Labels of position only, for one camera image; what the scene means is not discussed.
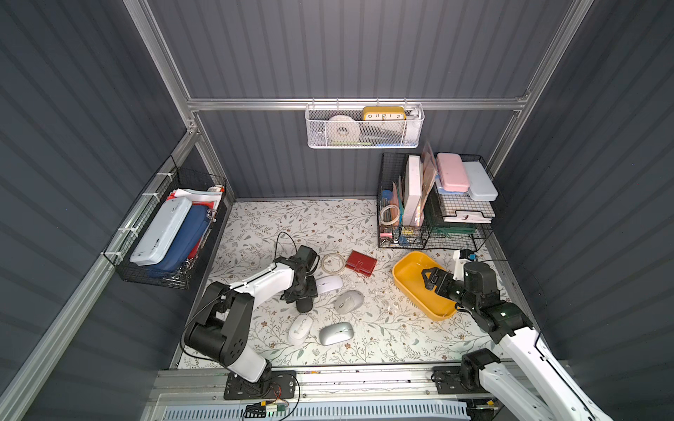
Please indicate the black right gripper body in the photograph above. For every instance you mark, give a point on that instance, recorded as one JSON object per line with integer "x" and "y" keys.
{"x": 440, "y": 281}

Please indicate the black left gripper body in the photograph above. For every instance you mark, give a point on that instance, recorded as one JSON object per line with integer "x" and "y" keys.
{"x": 303, "y": 294}

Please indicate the yellow storage tray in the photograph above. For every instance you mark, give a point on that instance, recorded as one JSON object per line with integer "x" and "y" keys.
{"x": 407, "y": 274}

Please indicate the lilac mouse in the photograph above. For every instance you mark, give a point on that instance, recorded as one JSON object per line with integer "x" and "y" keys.
{"x": 329, "y": 283}

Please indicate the grey beige mouse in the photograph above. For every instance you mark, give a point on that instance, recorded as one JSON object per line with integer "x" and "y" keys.
{"x": 348, "y": 302}

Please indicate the white slim mouse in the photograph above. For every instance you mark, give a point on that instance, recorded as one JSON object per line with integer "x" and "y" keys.
{"x": 300, "y": 329}

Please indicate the silver mouse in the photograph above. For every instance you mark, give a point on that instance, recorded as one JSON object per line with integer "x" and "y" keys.
{"x": 336, "y": 333}

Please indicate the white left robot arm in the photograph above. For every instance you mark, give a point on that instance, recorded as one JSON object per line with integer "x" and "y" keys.
{"x": 220, "y": 327}

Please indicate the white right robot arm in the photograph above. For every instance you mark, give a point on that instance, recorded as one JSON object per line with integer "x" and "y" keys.
{"x": 557, "y": 396}

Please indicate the white upright box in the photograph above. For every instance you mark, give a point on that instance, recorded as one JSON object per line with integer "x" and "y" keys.
{"x": 412, "y": 191}

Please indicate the red wallet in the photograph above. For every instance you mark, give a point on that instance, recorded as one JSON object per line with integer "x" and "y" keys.
{"x": 362, "y": 264}

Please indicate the beige tape roll in organizer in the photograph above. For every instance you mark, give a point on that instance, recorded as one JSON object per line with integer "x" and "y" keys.
{"x": 389, "y": 215}

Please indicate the pink pencil case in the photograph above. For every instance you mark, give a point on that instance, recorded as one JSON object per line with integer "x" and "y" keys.
{"x": 452, "y": 173}

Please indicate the light grey pencil case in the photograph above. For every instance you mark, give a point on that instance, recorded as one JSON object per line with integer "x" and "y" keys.
{"x": 481, "y": 187}

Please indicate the blue pencil case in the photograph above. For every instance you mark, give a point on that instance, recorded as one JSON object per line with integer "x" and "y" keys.
{"x": 188, "y": 237}

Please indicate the white tape roll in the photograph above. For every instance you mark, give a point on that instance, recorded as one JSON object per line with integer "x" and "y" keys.
{"x": 343, "y": 129}

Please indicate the white pencil case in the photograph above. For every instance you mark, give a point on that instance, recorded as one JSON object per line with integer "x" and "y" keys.
{"x": 156, "y": 241}

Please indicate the yellow clock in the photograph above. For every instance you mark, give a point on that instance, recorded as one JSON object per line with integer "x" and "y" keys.
{"x": 384, "y": 113}

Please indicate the black wire desk organizer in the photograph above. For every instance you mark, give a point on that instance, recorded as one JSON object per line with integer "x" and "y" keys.
{"x": 447, "y": 221}

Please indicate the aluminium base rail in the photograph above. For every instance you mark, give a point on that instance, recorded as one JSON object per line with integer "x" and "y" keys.
{"x": 420, "y": 391}

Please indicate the white wire wall basket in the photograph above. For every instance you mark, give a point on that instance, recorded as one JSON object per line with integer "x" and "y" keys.
{"x": 374, "y": 135}

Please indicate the black wire side basket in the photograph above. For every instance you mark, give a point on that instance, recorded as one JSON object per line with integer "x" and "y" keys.
{"x": 174, "y": 182}

